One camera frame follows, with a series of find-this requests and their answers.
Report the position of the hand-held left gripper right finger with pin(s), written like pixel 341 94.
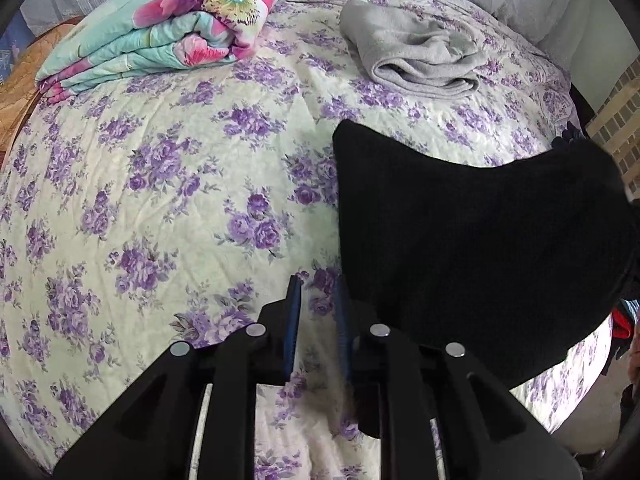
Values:
pixel 342 330

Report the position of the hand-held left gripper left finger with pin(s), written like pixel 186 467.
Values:
pixel 292 330

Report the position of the black pants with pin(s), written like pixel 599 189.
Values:
pixel 475 240

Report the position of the purple floral bedspread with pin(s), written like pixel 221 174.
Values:
pixel 175 200

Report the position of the red cloth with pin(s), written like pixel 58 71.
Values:
pixel 625 322

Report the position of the folded grey garment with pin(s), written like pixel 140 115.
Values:
pixel 415 50

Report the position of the folded teal floral quilt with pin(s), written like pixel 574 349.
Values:
pixel 150 25

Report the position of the orange embossed pillow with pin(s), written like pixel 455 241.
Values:
pixel 25 70

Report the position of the blue patterned bedding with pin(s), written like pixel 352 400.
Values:
pixel 10 50

